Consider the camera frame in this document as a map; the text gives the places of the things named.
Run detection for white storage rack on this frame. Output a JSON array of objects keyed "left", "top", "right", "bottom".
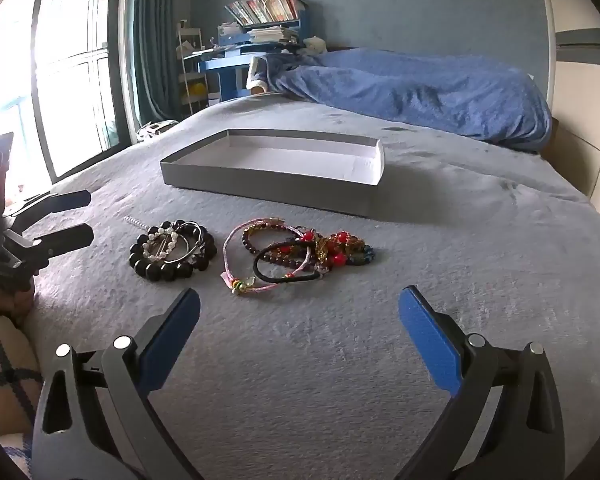
[{"left": 176, "top": 20, "right": 211, "bottom": 118}]

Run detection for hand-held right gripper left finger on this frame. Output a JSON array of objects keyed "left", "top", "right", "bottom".
[{"left": 32, "top": 287, "right": 203, "bottom": 480}]

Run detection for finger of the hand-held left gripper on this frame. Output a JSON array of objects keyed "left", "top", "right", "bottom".
[
  {"left": 2, "top": 223, "right": 95, "bottom": 273},
  {"left": 2, "top": 190, "right": 92, "bottom": 231}
]

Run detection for pink cord bracelet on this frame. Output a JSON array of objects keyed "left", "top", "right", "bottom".
[{"left": 221, "top": 217, "right": 316, "bottom": 296}]

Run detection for black framed window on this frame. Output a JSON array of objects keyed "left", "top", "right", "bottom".
[{"left": 0, "top": 0, "right": 136, "bottom": 186}]

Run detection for row of books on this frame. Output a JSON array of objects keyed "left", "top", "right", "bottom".
[{"left": 224, "top": 0, "right": 308, "bottom": 26}]

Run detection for person's left hand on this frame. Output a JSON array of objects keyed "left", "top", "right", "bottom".
[{"left": 0, "top": 282, "right": 36, "bottom": 323}]

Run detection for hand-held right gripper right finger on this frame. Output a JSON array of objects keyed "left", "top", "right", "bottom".
[{"left": 395, "top": 285, "right": 566, "bottom": 480}]

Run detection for grey cardboard box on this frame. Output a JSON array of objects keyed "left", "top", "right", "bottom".
[{"left": 160, "top": 129, "right": 385, "bottom": 218}]

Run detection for beige padded headboard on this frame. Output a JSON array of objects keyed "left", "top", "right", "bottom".
[{"left": 532, "top": 0, "right": 600, "bottom": 201}]

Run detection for red beaded ornament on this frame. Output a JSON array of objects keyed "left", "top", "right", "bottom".
[{"left": 300, "top": 230, "right": 361, "bottom": 271}]

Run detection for black bead bracelet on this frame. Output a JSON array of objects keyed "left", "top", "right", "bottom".
[{"left": 129, "top": 220, "right": 218, "bottom": 282}]

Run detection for blue desk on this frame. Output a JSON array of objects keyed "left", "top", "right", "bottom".
[{"left": 197, "top": 12, "right": 311, "bottom": 106}]

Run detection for blue blanket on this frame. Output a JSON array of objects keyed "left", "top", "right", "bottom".
[{"left": 252, "top": 47, "right": 553, "bottom": 153}]

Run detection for teal curtain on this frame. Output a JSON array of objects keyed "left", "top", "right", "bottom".
[{"left": 130, "top": 0, "right": 191, "bottom": 126}]

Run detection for grey bed cover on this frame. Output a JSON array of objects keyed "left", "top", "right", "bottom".
[{"left": 20, "top": 92, "right": 600, "bottom": 480}]

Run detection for black hair tie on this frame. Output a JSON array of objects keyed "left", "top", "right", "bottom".
[{"left": 252, "top": 237, "right": 323, "bottom": 286}]

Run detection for silver ring hair clip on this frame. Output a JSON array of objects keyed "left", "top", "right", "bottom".
[{"left": 162, "top": 221, "right": 206, "bottom": 266}]

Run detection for white shoes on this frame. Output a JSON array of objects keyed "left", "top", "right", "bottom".
[{"left": 136, "top": 119, "right": 178, "bottom": 143}]

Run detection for dark blue bead bracelet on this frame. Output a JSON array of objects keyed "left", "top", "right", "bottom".
[{"left": 350, "top": 242, "right": 377, "bottom": 266}]

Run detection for white pearl bracelet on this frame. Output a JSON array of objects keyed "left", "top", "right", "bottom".
[{"left": 142, "top": 227, "right": 181, "bottom": 263}]

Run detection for person's left forearm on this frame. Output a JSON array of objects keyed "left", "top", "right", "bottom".
[{"left": 0, "top": 309, "right": 43, "bottom": 480}]

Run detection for dark purple bead bracelet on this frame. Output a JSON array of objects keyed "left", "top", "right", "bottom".
[{"left": 241, "top": 225, "right": 306, "bottom": 266}]

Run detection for stack of papers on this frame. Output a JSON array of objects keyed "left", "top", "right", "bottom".
[{"left": 247, "top": 26, "right": 301, "bottom": 46}]

